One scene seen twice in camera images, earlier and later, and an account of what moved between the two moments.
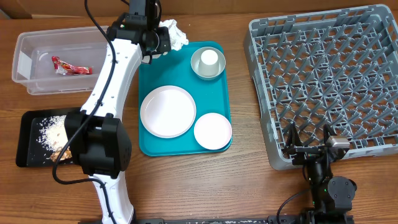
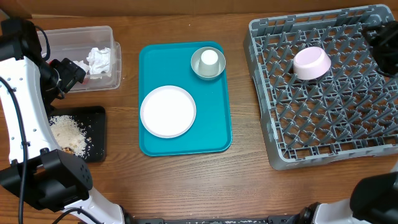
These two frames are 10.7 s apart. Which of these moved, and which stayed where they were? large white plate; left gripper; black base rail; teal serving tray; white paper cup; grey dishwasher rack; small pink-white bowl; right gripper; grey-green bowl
Moved: small pink-white bowl; right gripper; left gripper
Stayed: grey-green bowl; grey dishwasher rack; large white plate; black base rail; teal serving tray; white paper cup
